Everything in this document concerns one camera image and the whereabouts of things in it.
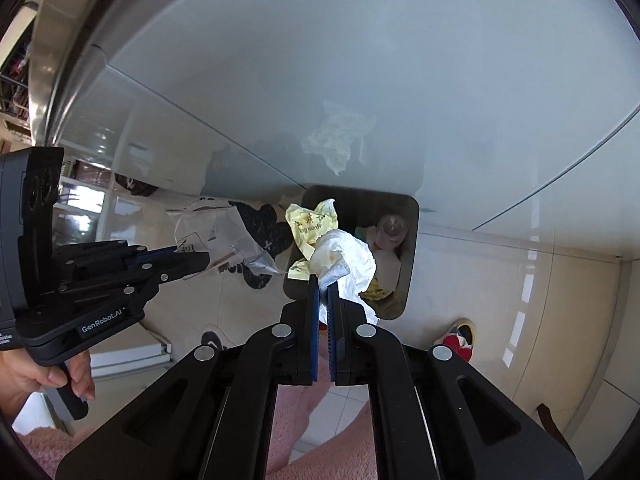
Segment dark trash bin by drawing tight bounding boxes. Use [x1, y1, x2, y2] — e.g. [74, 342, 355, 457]
[283, 185, 420, 324]

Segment black metal shelf cart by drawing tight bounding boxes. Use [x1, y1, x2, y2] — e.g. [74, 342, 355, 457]
[1, 38, 32, 155]

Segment white tissue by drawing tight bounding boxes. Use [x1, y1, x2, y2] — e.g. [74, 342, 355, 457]
[309, 229, 378, 325]

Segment small clear white wrapper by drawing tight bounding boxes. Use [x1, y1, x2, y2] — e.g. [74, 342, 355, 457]
[165, 198, 281, 275]

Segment yellow paper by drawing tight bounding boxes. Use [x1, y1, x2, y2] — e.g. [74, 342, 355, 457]
[359, 278, 394, 301]
[285, 198, 338, 281]

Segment pink fleece legs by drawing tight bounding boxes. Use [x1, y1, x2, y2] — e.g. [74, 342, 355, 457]
[14, 324, 381, 480]

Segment right red slipper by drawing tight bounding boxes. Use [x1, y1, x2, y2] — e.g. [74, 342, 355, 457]
[434, 318, 476, 362]

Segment person's left hand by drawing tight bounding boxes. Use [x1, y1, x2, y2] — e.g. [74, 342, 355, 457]
[0, 349, 96, 424]

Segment yellow paper front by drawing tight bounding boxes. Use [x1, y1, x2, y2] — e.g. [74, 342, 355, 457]
[359, 278, 394, 301]

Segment black cat floor mat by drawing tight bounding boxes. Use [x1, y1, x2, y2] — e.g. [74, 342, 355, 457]
[220, 200, 293, 289]

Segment clear bottle red cap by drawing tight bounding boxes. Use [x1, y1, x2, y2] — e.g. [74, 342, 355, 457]
[373, 214, 408, 252]

